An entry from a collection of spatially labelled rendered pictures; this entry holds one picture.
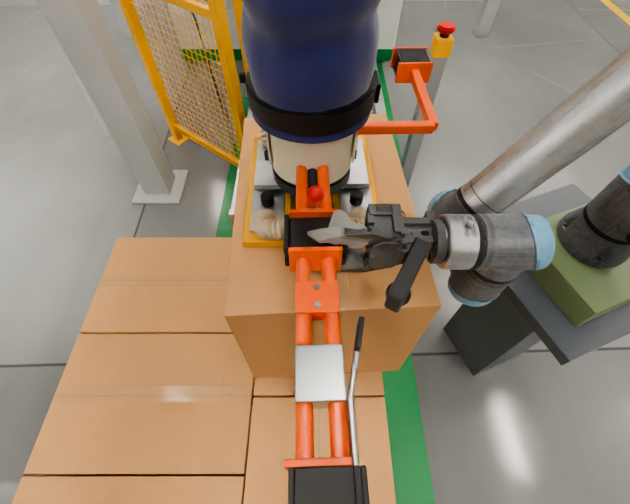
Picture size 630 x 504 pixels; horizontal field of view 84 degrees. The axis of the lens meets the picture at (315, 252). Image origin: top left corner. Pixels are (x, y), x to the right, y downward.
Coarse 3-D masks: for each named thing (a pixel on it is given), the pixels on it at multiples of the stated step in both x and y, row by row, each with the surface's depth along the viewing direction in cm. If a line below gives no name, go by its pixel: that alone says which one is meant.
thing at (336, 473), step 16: (288, 464) 37; (304, 464) 37; (320, 464) 37; (336, 464) 37; (288, 480) 36; (304, 480) 36; (320, 480) 36; (336, 480) 36; (352, 480) 36; (288, 496) 35; (304, 496) 35; (320, 496) 35; (336, 496) 35; (352, 496) 35
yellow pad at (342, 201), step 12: (360, 144) 87; (360, 156) 85; (372, 180) 81; (336, 192) 78; (348, 192) 78; (360, 192) 74; (372, 192) 78; (336, 204) 76; (348, 204) 76; (360, 204) 75; (348, 216) 74
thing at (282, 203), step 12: (252, 156) 85; (264, 156) 84; (252, 168) 83; (252, 180) 80; (252, 192) 78; (264, 192) 74; (276, 192) 77; (252, 204) 75; (264, 204) 74; (276, 204) 75; (288, 204) 76; (252, 216) 73; (276, 216) 73; (252, 240) 70; (264, 240) 71; (276, 240) 71
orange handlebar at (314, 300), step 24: (432, 120) 74; (312, 288) 50; (336, 288) 50; (312, 312) 48; (336, 312) 48; (336, 336) 46; (312, 408) 42; (336, 408) 41; (312, 432) 40; (336, 432) 40; (312, 456) 39; (336, 456) 39
